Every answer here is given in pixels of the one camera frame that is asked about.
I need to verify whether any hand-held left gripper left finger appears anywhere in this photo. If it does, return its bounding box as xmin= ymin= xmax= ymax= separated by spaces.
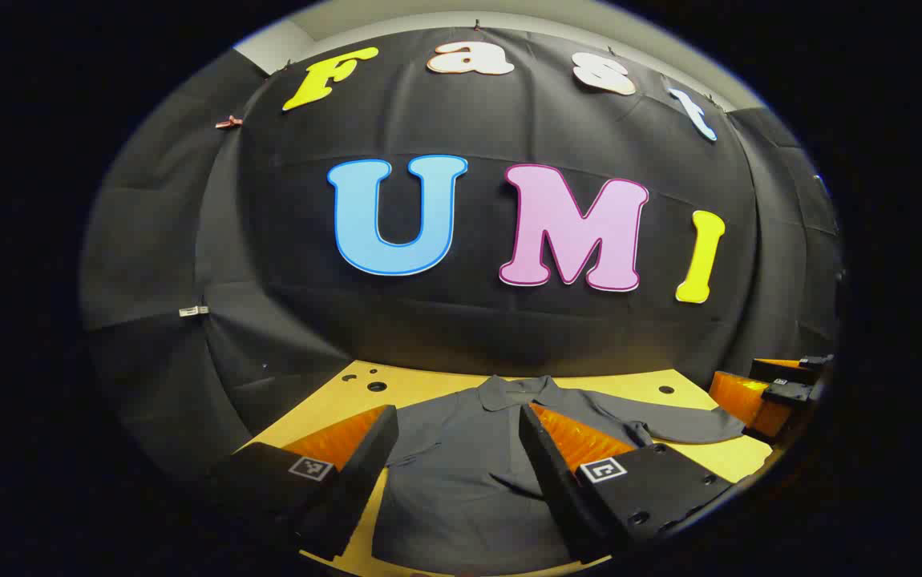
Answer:
xmin=208 ymin=405 xmax=400 ymax=562

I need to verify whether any grey collared shirt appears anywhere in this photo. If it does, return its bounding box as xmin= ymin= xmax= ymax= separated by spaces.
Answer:
xmin=371 ymin=374 xmax=747 ymax=576

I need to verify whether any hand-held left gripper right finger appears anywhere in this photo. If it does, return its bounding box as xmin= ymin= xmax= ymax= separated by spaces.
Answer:
xmin=518 ymin=403 xmax=736 ymax=564

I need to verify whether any black backdrop cloth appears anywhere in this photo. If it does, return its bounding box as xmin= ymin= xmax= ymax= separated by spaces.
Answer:
xmin=80 ymin=28 xmax=843 ymax=482

